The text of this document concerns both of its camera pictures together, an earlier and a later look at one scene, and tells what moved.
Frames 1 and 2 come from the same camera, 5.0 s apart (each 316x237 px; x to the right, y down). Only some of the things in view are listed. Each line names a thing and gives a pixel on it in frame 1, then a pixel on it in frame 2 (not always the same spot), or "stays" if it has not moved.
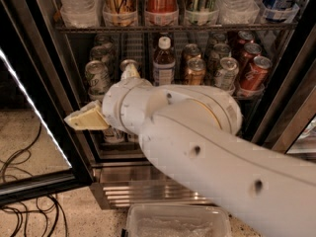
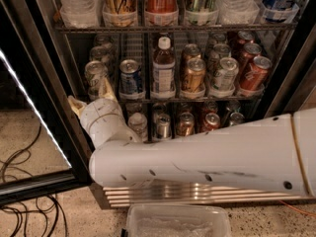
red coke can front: [256, 74] stays
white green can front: [225, 77] stays
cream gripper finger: [90, 118] → [77, 106]
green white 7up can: [98, 78] stays
